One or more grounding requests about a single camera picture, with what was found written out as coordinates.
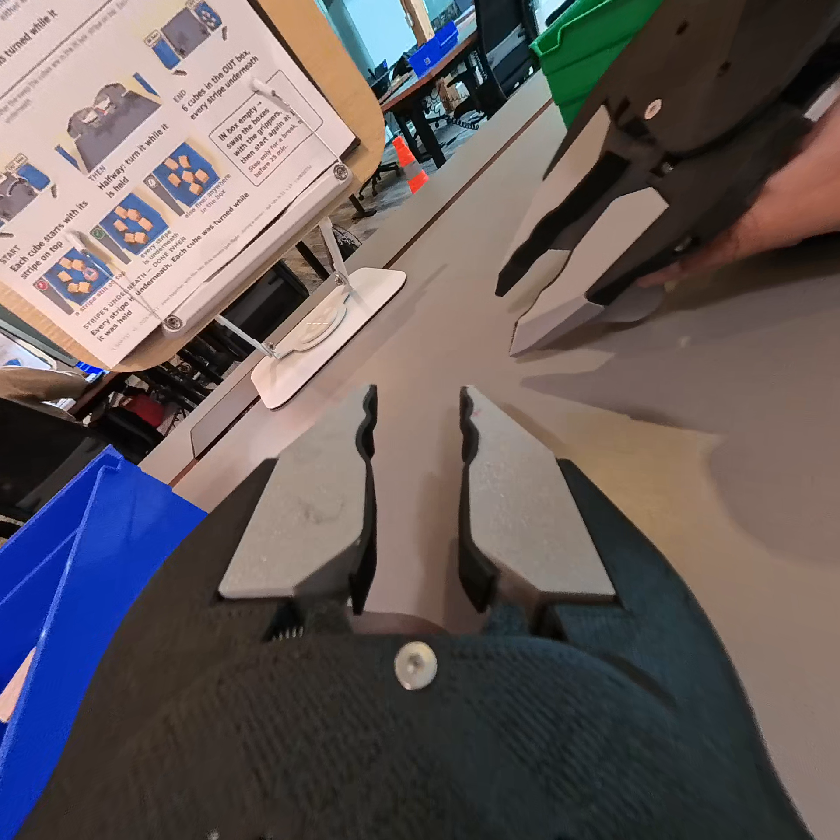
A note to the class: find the green plastic bin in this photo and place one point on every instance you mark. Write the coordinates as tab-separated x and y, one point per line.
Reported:
571	59

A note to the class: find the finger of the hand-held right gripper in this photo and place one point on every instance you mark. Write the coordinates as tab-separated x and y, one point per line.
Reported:
584	144
623	229

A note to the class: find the blue plastic bin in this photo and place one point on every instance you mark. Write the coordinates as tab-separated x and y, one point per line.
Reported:
98	558

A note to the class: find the person's right hand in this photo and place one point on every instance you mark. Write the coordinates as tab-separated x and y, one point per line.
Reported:
800	210

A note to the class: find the printed instruction sheet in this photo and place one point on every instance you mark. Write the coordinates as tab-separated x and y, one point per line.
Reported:
164	197

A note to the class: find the small blue bin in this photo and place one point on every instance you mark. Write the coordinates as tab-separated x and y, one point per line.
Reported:
430	59

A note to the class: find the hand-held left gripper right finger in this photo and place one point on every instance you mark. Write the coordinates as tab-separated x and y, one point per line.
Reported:
531	525

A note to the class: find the white document stand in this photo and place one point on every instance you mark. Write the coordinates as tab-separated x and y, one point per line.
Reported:
367	295

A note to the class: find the wooden office desk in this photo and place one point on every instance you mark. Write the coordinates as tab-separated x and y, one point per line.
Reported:
420	92

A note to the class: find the black office chair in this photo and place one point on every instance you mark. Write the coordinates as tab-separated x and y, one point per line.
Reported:
502	46

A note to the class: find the orange traffic cone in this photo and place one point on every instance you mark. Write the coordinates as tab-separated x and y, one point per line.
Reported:
417	180

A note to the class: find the wooden cube with blue stripe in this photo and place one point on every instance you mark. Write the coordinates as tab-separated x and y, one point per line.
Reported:
16	689

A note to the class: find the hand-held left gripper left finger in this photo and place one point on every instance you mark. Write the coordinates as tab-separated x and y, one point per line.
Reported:
302	525

